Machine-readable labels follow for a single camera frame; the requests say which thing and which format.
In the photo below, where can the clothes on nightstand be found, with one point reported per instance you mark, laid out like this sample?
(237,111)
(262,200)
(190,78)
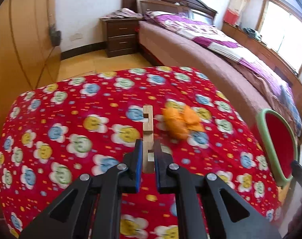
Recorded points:
(122,13)

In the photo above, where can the wooden window cabinet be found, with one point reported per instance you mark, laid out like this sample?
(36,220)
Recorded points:
(271,59)

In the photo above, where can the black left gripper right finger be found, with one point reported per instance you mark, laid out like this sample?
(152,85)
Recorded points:
(206,206)

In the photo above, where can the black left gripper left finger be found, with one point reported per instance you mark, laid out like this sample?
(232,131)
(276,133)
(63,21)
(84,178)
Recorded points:
(90,206)

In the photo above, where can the red bin with green rim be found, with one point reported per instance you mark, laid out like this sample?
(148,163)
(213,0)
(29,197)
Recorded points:
(278,142)

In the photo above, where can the dark wooden nightstand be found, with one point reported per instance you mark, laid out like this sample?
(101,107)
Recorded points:
(120,35)

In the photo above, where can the orange mesh ball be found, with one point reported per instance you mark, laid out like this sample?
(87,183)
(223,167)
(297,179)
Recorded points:
(181,122)

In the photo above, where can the bed with brown mattress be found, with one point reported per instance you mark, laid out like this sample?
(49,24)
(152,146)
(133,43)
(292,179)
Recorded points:
(248,92)

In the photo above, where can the blue plaid cloth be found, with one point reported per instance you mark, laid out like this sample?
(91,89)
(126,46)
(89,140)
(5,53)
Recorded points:
(287,100)

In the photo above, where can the dark wooden headboard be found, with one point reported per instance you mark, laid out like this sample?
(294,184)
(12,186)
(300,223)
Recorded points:
(188,7)

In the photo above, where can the wooden notched block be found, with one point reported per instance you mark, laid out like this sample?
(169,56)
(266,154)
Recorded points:
(148,140)

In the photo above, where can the red floral blanket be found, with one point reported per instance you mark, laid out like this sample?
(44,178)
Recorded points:
(85,125)

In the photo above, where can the red white curtain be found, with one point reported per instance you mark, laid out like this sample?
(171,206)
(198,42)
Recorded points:
(234,11)

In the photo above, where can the window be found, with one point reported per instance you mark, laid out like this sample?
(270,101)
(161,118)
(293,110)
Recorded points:
(281,29)

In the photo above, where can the green clothes on cabinet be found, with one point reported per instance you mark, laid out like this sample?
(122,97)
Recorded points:
(253,34)

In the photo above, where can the black bag on wardrobe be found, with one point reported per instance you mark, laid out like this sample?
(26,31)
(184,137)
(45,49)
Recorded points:
(54,35)

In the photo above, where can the purple white quilt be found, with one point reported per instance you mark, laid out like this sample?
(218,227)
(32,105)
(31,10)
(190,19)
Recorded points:
(215,40)

